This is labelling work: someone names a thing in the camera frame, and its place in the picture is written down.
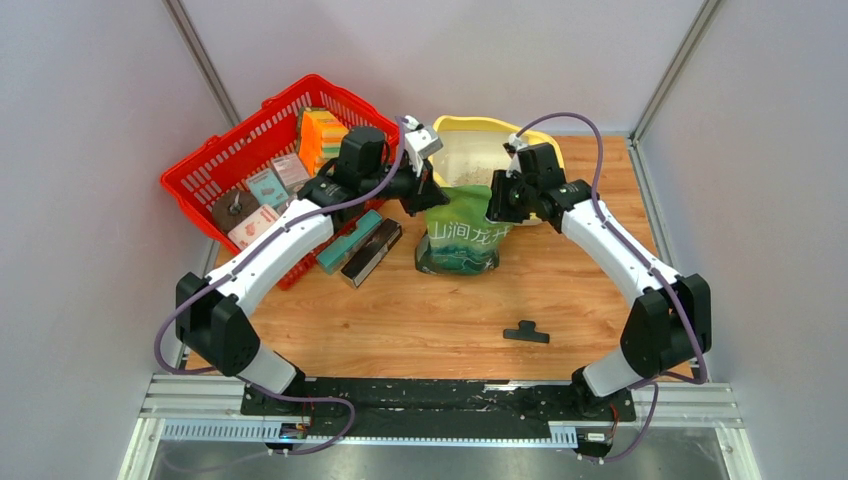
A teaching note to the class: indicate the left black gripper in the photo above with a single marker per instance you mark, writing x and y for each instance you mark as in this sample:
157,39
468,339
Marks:
424,193

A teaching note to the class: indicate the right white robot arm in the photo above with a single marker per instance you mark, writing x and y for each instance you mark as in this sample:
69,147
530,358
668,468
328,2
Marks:
670,318

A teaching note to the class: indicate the black bag clip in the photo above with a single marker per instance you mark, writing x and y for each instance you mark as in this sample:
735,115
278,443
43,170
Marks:
526,330

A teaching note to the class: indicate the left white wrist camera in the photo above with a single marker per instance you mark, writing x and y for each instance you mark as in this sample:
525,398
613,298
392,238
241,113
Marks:
421,142

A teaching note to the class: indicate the yellow litter box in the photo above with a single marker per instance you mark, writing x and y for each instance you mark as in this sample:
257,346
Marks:
473,148

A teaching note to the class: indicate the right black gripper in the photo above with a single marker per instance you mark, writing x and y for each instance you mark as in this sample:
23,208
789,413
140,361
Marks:
495,210

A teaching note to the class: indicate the orange sponge stack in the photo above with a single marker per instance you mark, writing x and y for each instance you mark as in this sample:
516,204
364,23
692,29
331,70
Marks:
320,137

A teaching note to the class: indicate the red plastic basket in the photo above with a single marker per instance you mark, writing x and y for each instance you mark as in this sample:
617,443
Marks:
224,162

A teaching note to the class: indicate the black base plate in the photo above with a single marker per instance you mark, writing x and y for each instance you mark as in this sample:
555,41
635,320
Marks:
434,408

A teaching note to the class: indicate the teal small packet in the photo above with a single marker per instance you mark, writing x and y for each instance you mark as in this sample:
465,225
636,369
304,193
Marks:
267,188

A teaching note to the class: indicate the dark brown box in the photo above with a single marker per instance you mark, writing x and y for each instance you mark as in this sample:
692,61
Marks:
372,252

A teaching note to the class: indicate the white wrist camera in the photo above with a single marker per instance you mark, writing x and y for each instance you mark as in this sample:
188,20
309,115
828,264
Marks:
421,142
513,144

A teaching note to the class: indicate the grey pink packet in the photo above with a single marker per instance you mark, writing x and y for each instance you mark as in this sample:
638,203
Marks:
291,172

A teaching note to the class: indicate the brown round disc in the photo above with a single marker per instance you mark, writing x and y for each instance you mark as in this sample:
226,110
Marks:
232,208

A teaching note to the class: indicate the green litter bag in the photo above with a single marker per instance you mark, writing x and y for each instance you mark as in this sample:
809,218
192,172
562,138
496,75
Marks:
459,239

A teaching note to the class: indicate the aluminium frame rail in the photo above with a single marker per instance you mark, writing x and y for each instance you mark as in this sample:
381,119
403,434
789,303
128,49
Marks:
207,408

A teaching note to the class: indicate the pink white packet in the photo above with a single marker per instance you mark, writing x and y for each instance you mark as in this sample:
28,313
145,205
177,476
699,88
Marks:
253,226

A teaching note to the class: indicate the teal box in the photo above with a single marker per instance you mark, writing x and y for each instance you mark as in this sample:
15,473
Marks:
341,250

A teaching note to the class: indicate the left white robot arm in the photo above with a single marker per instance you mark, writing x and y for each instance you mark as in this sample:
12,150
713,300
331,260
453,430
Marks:
213,313

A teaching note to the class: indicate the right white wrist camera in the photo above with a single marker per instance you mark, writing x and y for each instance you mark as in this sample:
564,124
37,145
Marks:
513,144

